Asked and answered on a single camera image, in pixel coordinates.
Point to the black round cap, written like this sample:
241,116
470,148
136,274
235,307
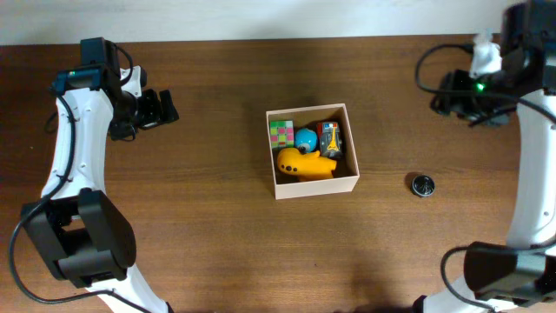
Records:
423,186

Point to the yellow rubber animal toy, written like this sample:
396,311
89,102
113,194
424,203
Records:
307,167

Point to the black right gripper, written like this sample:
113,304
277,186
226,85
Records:
452,104

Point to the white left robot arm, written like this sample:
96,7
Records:
79,233

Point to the pastel rubik's cube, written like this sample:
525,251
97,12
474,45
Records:
282,134

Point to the blue white ball toy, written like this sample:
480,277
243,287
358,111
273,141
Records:
306,140

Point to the beige cardboard box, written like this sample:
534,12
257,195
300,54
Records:
347,174

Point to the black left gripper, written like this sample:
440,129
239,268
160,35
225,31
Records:
155,115

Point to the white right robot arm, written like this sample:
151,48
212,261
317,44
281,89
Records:
516,75

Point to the red grey toy truck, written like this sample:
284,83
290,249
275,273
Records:
330,142

